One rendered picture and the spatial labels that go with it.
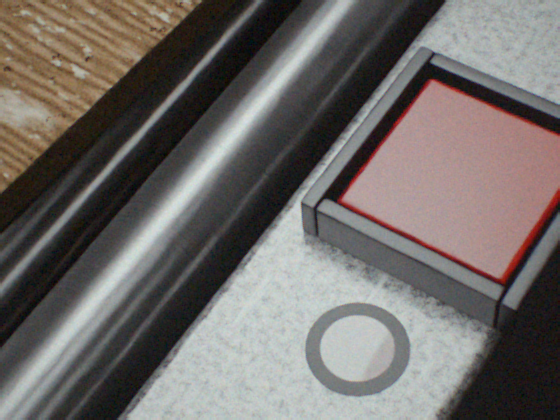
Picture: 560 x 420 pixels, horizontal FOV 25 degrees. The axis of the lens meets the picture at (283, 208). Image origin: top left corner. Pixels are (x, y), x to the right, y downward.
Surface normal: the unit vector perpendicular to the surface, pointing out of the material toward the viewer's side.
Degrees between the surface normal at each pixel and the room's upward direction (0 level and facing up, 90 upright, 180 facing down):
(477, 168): 0
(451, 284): 90
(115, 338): 40
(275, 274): 0
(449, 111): 0
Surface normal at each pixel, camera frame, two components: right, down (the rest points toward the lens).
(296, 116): 0.49, -0.16
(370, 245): -0.55, 0.70
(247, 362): -0.07, -0.57
